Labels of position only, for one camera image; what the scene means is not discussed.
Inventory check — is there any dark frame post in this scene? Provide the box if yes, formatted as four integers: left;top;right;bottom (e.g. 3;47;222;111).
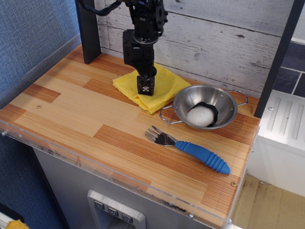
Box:
254;0;305;118
75;0;101;64

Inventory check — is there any silver dispenser button panel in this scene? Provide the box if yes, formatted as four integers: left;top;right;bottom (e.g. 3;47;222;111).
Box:
87;189;146;229

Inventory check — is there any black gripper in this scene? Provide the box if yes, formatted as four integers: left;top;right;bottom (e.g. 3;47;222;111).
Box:
122;30;157;96

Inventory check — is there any yellow towel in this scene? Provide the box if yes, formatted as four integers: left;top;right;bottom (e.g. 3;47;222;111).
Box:
112;63;191;114

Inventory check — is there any dark right frame post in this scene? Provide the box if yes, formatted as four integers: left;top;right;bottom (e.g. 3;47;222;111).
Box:
254;0;305;118

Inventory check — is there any yellow object at corner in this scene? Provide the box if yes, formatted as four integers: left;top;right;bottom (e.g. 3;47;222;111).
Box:
6;220;29;229

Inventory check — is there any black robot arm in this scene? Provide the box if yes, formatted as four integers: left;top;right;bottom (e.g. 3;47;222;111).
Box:
79;0;168;96

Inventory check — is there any steel colander bowl with handles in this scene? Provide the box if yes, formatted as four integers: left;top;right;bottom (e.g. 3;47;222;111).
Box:
160;84;239;130

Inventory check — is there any dark left frame post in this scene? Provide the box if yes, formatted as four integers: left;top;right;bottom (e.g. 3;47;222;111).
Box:
75;0;101;64

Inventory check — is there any grey toy fridge cabinet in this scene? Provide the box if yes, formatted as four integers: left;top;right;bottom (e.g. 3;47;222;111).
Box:
34;149;229;229

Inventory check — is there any clear acrylic edge guard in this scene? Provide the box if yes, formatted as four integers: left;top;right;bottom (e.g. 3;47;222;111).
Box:
0;121;234;229

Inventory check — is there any white toy sink unit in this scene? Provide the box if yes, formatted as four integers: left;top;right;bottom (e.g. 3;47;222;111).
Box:
247;90;305;196

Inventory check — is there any fork with blue handle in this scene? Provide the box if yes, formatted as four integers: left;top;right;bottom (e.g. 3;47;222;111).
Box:
145;126;231;175

